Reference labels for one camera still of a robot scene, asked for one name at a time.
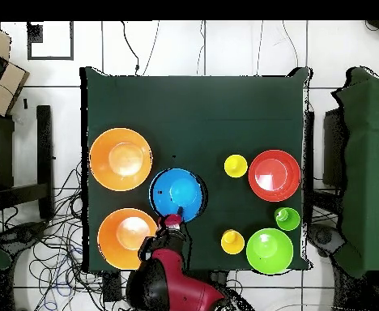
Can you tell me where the orange plastic bowl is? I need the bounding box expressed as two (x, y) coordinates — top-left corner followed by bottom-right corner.
(89, 127), (154, 192)
(97, 207), (160, 271)

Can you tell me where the black equipment base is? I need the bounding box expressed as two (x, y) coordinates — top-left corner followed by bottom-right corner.
(0, 220), (49, 249)
(307, 223), (344, 258)

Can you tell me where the black stand frame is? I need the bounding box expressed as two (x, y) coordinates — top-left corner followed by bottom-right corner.
(0, 104), (55, 221)

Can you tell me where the tangle of floor cables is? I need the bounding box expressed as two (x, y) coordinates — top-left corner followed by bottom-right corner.
(0, 161), (138, 311)

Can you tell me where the red plastic bowl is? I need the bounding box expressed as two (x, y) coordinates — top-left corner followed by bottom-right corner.
(248, 149), (302, 202)

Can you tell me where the black box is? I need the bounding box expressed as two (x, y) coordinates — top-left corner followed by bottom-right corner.
(322, 108), (349, 189)

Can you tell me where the black power adapter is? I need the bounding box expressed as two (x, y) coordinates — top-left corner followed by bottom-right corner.
(102, 271), (123, 302)

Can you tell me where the black square floor frame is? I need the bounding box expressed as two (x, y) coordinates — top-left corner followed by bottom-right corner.
(27, 20), (75, 62)

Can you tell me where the green plastic bowl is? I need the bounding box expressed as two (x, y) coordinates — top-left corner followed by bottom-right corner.
(245, 228), (295, 275)

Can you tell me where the yellow plastic cup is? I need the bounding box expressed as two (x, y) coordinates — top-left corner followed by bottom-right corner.
(220, 228), (245, 255)
(224, 154), (249, 179)

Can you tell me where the light blue plastic bowl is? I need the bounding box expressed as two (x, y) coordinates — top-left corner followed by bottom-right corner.
(148, 167), (208, 224)

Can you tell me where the dark green tablecloth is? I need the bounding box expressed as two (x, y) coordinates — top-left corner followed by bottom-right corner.
(79, 66), (312, 273)

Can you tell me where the black cable with plug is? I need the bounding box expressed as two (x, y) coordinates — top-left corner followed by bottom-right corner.
(121, 20), (141, 76)

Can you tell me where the green plastic cup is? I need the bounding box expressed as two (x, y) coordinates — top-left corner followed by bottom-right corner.
(274, 207), (301, 232)

